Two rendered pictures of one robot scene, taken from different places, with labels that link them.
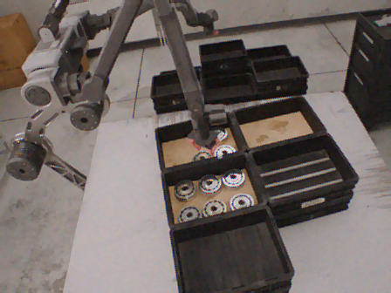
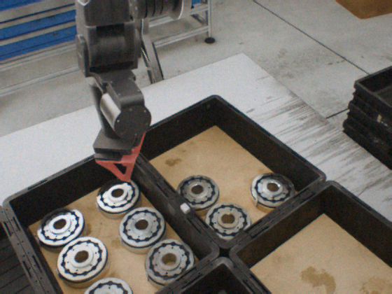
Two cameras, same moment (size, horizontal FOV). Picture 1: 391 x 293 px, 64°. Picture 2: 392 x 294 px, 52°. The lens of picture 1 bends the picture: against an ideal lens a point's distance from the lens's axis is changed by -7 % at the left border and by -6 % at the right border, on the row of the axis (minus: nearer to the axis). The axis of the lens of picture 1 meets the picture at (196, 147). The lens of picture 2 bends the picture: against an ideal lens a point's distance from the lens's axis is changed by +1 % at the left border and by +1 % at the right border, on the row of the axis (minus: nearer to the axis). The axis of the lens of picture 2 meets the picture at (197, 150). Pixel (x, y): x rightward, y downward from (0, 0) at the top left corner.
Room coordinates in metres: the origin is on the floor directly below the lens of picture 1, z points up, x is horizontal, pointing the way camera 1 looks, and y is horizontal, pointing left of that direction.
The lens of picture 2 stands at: (0.76, -0.54, 1.60)
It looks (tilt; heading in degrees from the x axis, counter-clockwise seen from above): 45 degrees down; 58
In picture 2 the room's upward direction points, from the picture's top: 4 degrees counter-clockwise
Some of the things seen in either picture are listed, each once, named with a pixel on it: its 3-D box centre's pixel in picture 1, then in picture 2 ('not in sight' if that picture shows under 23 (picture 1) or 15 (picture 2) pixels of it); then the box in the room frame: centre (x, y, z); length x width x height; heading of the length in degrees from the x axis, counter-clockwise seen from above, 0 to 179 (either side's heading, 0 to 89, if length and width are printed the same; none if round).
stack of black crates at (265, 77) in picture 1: (277, 91); not in sight; (2.09, -0.75, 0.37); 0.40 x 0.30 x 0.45; 85
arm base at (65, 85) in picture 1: (70, 85); not in sight; (1.00, 0.39, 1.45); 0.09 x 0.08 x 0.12; 174
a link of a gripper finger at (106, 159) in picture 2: (208, 146); (122, 157); (0.91, -0.05, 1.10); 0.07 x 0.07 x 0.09; 47
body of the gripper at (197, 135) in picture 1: (202, 132); (117, 119); (0.92, -0.03, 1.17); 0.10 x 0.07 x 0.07; 47
